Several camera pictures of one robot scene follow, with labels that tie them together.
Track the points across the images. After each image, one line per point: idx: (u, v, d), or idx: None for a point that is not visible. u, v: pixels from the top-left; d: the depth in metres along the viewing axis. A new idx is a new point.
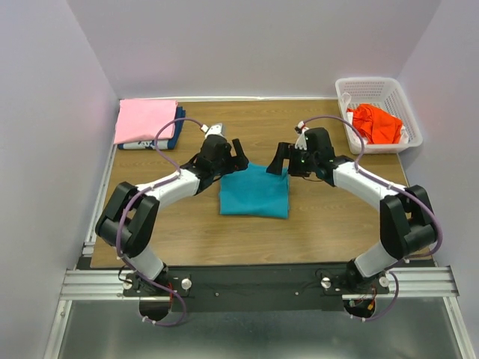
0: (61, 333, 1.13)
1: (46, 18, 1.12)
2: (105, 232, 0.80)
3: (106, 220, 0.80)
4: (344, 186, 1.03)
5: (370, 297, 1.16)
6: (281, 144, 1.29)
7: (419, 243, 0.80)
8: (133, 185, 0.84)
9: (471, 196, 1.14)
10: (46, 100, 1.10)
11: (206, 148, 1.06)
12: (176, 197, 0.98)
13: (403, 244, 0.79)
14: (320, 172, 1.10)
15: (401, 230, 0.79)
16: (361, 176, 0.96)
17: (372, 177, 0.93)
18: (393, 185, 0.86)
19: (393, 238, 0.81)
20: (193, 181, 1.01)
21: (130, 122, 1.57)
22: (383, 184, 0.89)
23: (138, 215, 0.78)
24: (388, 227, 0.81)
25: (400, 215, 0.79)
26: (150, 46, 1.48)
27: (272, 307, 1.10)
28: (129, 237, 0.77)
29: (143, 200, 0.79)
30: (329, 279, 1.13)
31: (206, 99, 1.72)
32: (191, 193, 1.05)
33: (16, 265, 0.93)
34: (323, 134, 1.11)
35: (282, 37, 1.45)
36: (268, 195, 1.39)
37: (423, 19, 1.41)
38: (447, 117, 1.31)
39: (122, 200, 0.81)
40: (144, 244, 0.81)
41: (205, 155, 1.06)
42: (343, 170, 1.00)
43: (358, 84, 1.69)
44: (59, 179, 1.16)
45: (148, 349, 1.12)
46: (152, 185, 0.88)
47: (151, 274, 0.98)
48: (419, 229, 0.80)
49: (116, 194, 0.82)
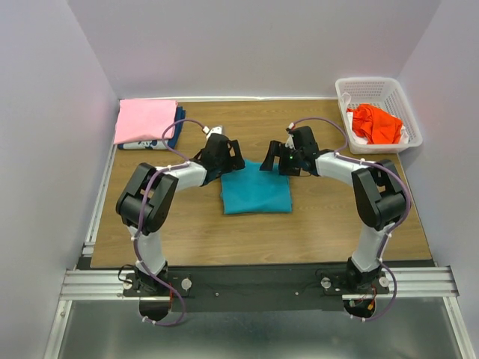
0: (62, 333, 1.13)
1: (46, 18, 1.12)
2: (126, 209, 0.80)
3: (127, 197, 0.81)
4: (328, 174, 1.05)
5: (370, 297, 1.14)
6: (272, 143, 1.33)
7: (393, 211, 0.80)
8: (152, 166, 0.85)
9: (471, 196, 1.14)
10: (47, 100, 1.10)
11: (211, 143, 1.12)
12: (183, 185, 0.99)
13: (376, 211, 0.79)
14: (305, 164, 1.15)
15: (372, 197, 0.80)
16: (340, 160, 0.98)
17: (348, 158, 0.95)
18: (364, 161, 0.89)
19: (367, 208, 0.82)
20: (201, 172, 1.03)
21: (129, 122, 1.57)
22: (357, 162, 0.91)
23: (160, 190, 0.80)
24: (361, 199, 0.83)
25: (370, 184, 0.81)
26: (150, 46, 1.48)
27: (272, 307, 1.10)
28: (150, 211, 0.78)
29: (163, 177, 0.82)
30: (328, 279, 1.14)
31: (206, 99, 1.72)
32: (197, 183, 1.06)
33: (16, 265, 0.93)
34: (306, 129, 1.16)
35: (282, 37, 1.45)
36: (267, 194, 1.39)
37: (424, 20, 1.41)
38: (447, 117, 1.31)
39: (142, 179, 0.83)
40: (160, 221, 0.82)
41: (209, 150, 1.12)
42: (325, 158, 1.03)
43: (358, 84, 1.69)
44: (59, 179, 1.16)
45: (148, 349, 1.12)
46: (168, 167, 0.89)
47: (153, 268, 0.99)
48: (391, 197, 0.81)
49: (136, 173, 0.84)
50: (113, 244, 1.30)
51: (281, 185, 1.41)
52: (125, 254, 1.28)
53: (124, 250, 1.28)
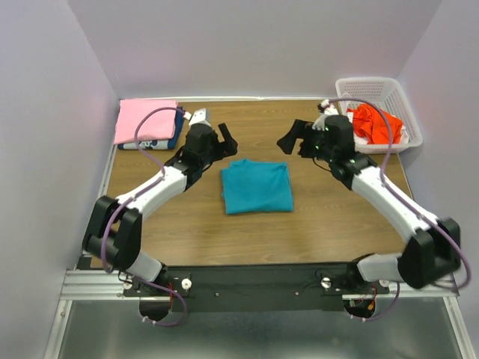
0: (62, 333, 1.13)
1: (46, 18, 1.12)
2: (90, 250, 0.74)
3: (90, 238, 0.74)
4: (362, 194, 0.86)
5: (370, 297, 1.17)
6: (297, 122, 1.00)
7: (440, 278, 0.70)
8: (113, 199, 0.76)
9: (472, 196, 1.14)
10: (46, 100, 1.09)
11: (191, 140, 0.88)
12: (162, 200, 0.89)
13: (426, 282, 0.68)
14: (338, 172, 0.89)
15: (426, 270, 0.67)
16: (387, 192, 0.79)
17: (400, 196, 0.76)
18: (424, 215, 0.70)
19: (414, 275, 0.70)
20: (180, 179, 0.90)
21: (129, 122, 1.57)
22: (412, 209, 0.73)
23: (123, 229, 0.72)
24: (411, 263, 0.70)
25: (429, 256, 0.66)
26: (150, 46, 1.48)
27: (272, 307, 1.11)
28: (117, 253, 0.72)
29: (125, 215, 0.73)
30: (329, 279, 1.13)
31: (206, 99, 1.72)
32: (180, 190, 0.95)
33: (16, 264, 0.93)
34: (348, 125, 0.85)
35: (282, 37, 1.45)
36: (268, 194, 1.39)
37: (424, 20, 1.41)
38: (447, 117, 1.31)
39: (103, 217, 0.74)
40: (130, 256, 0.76)
41: (191, 148, 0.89)
42: (366, 180, 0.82)
43: (358, 84, 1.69)
44: (59, 178, 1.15)
45: (148, 349, 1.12)
46: (132, 195, 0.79)
47: (149, 275, 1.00)
48: (444, 265, 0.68)
49: (96, 209, 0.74)
50: None
51: (282, 185, 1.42)
52: None
53: None
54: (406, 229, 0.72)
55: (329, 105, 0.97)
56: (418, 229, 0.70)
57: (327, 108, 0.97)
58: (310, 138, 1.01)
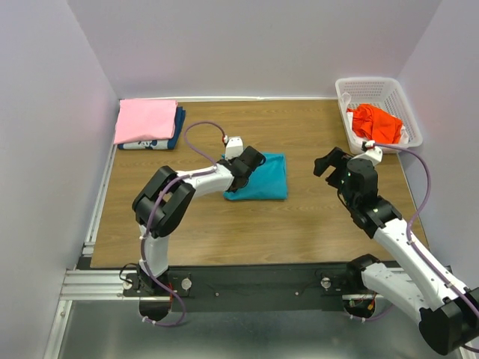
0: (62, 333, 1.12)
1: (46, 18, 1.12)
2: (141, 209, 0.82)
3: (144, 198, 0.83)
4: (384, 245, 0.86)
5: (370, 296, 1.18)
6: (335, 150, 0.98)
7: (462, 342, 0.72)
8: (174, 171, 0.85)
9: (472, 195, 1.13)
10: (46, 101, 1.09)
11: (247, 153, 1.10)
12: (206, 189, 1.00)
13: (449, 346, 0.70)
14: (360, 219, 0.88)
15: (451, 337, 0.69)
16: (413, 252, 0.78)
17: (426, 259, 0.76)
18: (454, 285, 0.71)
19: (437, 337, 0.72)
20: (227, 178, 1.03)
21: (129, 122, 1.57)
22: (441, 277, 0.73)
23: (176, 197, 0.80)
24: (435, 327, 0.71)
25: (457, 326, 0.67)
26: (150, 46, 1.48)
27: (272, 307, 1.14)
28: (162, 217, 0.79)
29: (181, 185, 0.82)
30: (329, 279, 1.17)
31: (206, 99, 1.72)
32: (221, 188, 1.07)
33: (16, 263, 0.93)
34: (373, 176, 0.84)
35: (282, 36, 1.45)
36: (263, 182, 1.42)
37: (423, 20, 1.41)
38: (446, 117, 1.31)
39: (160, 183, 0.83)
40: (171, 228, 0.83)
41: (244, 159, 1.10)
42: (391, 235, 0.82)
43: (358, 84, 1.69)
44: (58, 178, 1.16)
45: (147, 349, 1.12)
46: (190, 173, 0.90)
47: (154, 271, 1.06)
48: (468, 333, 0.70)
49: (157, 176, 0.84)
50: (113, 244, 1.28)
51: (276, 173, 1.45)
52: (124, 254, 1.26)
53: (124, 250, 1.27)
54: (434, 295, 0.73)
55: (373, 146, 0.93)
56: (445, 298, 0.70)
57: (370, 149, 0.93)
58: (342, 169, 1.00)
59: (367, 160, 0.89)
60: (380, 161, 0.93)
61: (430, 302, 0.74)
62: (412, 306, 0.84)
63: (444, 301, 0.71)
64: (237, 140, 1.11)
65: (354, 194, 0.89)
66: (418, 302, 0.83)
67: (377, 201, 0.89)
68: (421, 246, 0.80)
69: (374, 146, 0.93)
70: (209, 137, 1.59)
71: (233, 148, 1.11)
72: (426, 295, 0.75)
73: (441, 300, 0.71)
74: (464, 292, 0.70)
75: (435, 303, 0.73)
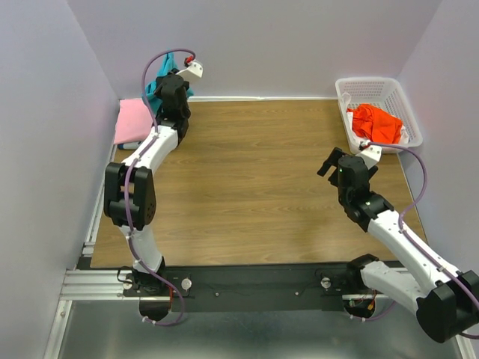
0: (61, 333, 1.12)
1: (46, 17, 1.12)
2: (115, 212, 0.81)
3: (111, 203, 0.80)
4: (377, 238, 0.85)
5: (370, 297, 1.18)
6: (336, 149, 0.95)
7: (460, 330, 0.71)
8: (121, 164, 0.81)
9: (472, 194, 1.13)
10: (47, 101, 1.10)
11: (166, 96, 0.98)
12: (162, 158, 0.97)
13: (446, 331, 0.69)
14: (353, 213, 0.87)
15: (447, 321, 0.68)
16: (406, 241, 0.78)
17: (418, 246, 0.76)
18: (446, 268, 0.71)
19: (434, 324, 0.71)
20: (172, 135, 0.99)
21: (129, 122, 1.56)
22: (432, 262, 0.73)
23: (139, 187, 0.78)
24: (431, 313, 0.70)
25: (451, 310, 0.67)
26: (150, 45, 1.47)
27: (272, 307, 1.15)
28: (138, 209, 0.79)
29: (136, 173, 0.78)
30: (328, 279, 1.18)
31: (206, 99, 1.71)
32: (173, 146, 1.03)
33: (16, 263, 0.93)
34: (363, 170, 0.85)
35: (282, 36, 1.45)
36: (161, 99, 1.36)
37: (423, 20, 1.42)
38: (446, 116, 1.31)
39: (117, 182, 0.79)
40: (150, 212, 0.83)
41: (169, 103, 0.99)
42: (384, 225, 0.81)
43: (358, 84, 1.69)
44: (59, 176, 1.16)
45: (147, 350, 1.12)
46: (138, 156, 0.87)
47: (151, 266, 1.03)
48: (465, 318, 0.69)
49: (108, 176, 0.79)
50: (113, 244, 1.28)
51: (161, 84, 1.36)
52: (125, 254, 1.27)
53: (125, 250, 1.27)
54: (426, 280, 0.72)
55: (370, 146, 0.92)
56: (438, 282, 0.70)
57: (367, 149, 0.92)
58: None
59: (357, 157, 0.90)
60: (378, 160, 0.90)
61: (423, 288, 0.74)
62: (410, 297, 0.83)
63: (436, 283, 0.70)
64: (199, 69, 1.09)
65: (346, 189, 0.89)
66: (415, 292, 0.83)
67: (370, 195, 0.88)
68: (414, 235, 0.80)
69: (371, 146, 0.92)
70: (208, 137, 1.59)
71: (191, 74, 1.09)
72: (420, 280, 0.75)
73: (434, 283, 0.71)
74: (456, 276, 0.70)
75: (428, 288, 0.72)
